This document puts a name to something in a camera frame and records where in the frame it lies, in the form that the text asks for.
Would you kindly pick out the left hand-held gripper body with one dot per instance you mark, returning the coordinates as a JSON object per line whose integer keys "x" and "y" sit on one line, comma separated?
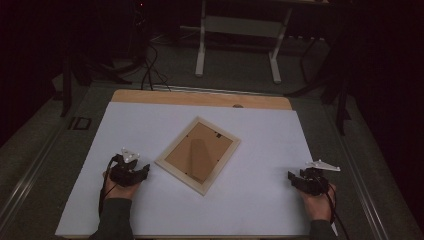
{"x": 125, "y": 173}

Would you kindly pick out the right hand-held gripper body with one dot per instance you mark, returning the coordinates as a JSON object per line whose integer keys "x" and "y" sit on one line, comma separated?
{"x": 315, "y": 181}

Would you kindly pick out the light wooden picture frame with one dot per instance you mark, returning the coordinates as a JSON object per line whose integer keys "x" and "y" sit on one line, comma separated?
{"x": 198, "y": 155}

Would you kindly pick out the person's left hand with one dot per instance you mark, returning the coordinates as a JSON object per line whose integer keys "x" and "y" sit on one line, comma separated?
{"x": 120, "y": 192}

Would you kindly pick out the person's right hand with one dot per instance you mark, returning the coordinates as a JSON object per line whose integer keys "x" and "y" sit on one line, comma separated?
{"x": 316, "y": 206}

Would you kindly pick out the white table mat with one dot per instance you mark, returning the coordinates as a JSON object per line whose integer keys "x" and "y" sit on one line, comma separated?
{"x": 133, "y": 133}

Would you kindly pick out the black floor socket plate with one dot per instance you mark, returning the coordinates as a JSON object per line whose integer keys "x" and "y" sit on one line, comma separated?
{"x": 80, "y": 123}

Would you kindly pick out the black tripod stand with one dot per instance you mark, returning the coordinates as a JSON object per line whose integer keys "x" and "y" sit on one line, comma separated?
{"x": 340, "y": 100}

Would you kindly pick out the white metal stand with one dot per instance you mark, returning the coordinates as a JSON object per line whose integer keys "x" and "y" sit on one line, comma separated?
{"x": 275, "y": 63}

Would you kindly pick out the metal floor rail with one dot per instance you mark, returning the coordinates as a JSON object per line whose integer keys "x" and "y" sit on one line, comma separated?
{"x": 363, "y": 186}
{"x": 26, "y": 186}

